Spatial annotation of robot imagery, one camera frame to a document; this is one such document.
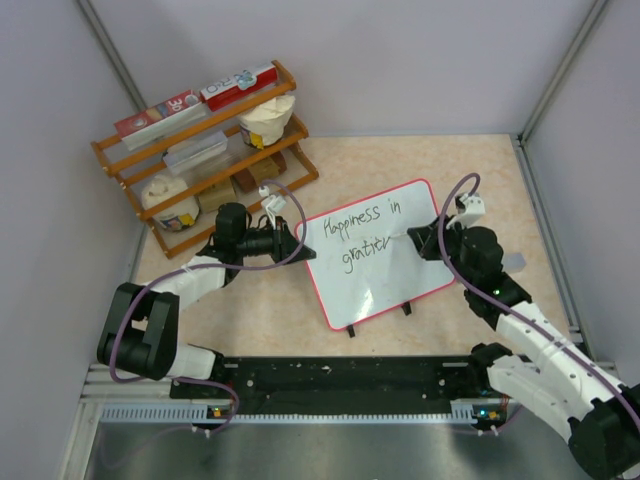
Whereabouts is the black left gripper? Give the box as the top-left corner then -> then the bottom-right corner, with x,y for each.
237,216 -> 315,266

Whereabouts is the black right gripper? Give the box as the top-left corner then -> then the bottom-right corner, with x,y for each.
410,214 -> 476,287

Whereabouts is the pink framed whiteboard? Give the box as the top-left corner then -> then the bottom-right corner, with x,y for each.
296,178 -> 454,331

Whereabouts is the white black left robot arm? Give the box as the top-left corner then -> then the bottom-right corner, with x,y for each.
97,202 -> 316,397

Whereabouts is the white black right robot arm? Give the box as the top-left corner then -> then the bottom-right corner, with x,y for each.
407,217 -> 639,479

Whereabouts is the black whiteboard clip right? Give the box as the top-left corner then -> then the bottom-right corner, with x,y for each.
401,302 -> 412,316

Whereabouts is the brown block right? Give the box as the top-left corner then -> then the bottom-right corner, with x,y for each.
232,153 -> 287,193

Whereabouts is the tan block left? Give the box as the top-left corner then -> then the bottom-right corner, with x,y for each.
197,178 -> 237,213

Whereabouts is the orange wooden shelf rack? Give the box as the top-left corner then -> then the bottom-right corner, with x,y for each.
91,61 -> 319,258

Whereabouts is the white bag upper shelf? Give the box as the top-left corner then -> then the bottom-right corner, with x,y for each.
238,95 -> 296,150

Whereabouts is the white bag shelf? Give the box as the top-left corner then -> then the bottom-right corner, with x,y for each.
238,95 -> 296,150
140,174 -> 200,234

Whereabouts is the clear plastic box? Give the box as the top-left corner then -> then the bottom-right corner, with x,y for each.
163,131 -> 228,175

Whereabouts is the white bag lower shelf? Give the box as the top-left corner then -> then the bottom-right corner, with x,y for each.
140,174 -> 200,234

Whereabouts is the red foil box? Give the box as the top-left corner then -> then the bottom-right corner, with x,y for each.
200,63 -> 278,111

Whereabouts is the red white wrap box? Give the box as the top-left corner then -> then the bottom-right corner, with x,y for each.
114,90 -> 206,150

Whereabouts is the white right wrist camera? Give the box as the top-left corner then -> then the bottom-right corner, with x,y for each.
451,193 -> 486,228

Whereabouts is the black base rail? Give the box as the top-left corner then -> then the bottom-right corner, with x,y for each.
169,355 -> 506,415

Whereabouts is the grey slotted cable duct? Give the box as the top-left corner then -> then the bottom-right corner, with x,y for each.
100,403 -> 506,425

